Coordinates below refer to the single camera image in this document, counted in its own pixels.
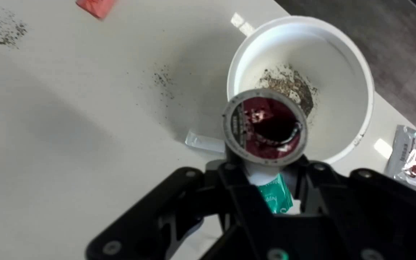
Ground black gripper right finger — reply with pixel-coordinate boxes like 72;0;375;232
293;159;416;260

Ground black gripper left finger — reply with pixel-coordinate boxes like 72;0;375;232
85;161;274;260

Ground white bowl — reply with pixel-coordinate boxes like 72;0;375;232
225;15;375;167

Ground dark coffee grounds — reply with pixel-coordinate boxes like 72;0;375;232
257;64;319;117

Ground clear snack packet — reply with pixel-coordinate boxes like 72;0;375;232
384;123;416;198

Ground small pink sachet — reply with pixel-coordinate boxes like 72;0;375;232
75;0;118;22

